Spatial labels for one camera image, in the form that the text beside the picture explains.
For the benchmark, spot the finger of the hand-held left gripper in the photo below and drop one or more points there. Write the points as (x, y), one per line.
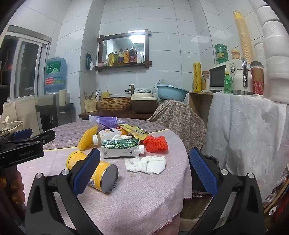
(44, 136)
(21, 133)

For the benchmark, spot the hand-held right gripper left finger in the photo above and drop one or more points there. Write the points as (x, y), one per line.
(87, 171)

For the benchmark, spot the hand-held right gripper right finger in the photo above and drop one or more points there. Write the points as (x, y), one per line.
(203, 171)

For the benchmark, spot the dark trash bin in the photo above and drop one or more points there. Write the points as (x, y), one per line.
(212, 161)

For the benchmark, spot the yellow metal can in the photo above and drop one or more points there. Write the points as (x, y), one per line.
(102, 172)

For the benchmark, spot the yellow foam fruit net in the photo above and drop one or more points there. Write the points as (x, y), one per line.
(87, 139)

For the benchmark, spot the green milk carton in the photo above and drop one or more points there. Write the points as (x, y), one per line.
(119, 146)

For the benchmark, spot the white plastic bottle orange label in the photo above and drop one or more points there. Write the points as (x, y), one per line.
(106, 134)

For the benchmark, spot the small white tissue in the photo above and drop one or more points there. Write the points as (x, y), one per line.
(118, 137)

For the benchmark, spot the purple plastic bag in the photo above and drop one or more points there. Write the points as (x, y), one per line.
(106, 121)

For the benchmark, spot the red foam fruit net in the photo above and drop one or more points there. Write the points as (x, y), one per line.
(155, 144)

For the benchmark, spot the large white tissue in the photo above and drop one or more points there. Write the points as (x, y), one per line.
(146, 163)

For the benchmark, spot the yellow snack packet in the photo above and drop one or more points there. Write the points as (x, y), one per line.
(135, 133)

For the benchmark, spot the person's left forearm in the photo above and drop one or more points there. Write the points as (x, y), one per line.
(9, 217)

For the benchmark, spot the person's left hand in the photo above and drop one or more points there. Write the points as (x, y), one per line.
(13, 187)

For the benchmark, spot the white pot glass lid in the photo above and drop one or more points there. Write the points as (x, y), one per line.
(11, 125)

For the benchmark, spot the grey water dispenser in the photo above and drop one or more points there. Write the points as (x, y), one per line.
(48, 113)

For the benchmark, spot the paper cup dispenser tube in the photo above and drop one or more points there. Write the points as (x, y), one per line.
(62, 97)

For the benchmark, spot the dark wooden counter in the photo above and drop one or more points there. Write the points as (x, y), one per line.
(90, 115)

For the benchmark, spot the beige chopstick holder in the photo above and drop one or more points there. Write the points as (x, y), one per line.
(90, 105)

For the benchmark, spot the white cloth cover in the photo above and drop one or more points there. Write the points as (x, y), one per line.
(243, 131)

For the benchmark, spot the paisley patterned cloth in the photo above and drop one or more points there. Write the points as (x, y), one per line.
(178, 119)

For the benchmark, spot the blue water jug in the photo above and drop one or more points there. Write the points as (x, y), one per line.
(55, 76)

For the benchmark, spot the light wooden cabinet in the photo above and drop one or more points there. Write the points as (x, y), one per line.
(198, 106)

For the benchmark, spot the sliding window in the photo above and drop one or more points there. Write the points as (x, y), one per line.
(27, 67)

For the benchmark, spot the bundle of dark chopsticks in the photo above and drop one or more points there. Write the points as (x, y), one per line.
(97, 94)

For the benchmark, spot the woven basin sink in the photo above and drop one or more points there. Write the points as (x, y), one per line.
(115, 104)

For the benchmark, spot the yellow soap bottle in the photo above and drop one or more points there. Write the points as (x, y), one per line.
(105, 94)

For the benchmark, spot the blue plastic basin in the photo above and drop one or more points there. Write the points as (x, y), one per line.
(172, 92)

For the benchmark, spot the brown rice cooker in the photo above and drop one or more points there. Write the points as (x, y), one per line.
(144, 106)

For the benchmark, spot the green hanging tissue pack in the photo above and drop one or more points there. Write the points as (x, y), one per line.
(88, 61)

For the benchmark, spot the glass jar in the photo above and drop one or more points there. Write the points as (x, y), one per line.
(204, 82)

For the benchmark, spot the green soda bottle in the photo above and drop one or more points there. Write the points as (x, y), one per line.
(228, 83)

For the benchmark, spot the pink cup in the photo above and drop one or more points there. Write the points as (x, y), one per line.
(101, 64)

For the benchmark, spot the bronze faucet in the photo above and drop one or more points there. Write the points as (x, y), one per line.
(131, 90)

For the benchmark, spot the white microwave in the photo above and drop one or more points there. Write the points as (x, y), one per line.
(217, 78)

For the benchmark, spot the yellow roll tube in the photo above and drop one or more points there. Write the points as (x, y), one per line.
(196, 76)

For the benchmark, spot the light blue towel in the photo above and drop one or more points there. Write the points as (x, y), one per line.
(141, 90)

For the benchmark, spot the white electric kettle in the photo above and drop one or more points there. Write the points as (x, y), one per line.
(239, 79)

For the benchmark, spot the yellow seasoning packet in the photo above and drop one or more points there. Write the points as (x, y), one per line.
(111, 59)

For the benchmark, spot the green cap oil bottle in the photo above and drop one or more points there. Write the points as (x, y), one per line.
(115, 58)

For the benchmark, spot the purple label bottle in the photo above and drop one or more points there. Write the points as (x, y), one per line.
(121, 57)

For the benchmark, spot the green instant noodle bowl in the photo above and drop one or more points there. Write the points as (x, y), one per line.
(221, 55)
(222, 61)
(220, 48)

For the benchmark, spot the wooden framed mirror shelf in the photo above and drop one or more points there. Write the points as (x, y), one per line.
(117, 45)

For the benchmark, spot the dark sauce bottle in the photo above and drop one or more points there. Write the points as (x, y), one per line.
(133, 56)

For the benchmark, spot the yellow lid jar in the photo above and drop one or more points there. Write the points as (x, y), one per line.
(235, 55)

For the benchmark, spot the white pump bottle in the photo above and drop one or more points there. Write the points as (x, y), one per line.
(139, 57)

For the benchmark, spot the small white bottle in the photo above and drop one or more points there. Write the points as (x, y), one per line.
(142, 58)

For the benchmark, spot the stack of white cups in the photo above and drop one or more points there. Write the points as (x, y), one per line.
(259, 53)

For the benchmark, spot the stack of white bowls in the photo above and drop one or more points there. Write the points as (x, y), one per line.
(275, 56)

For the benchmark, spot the stack of yellow paper cups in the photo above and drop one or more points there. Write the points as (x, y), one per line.
(242, 36)

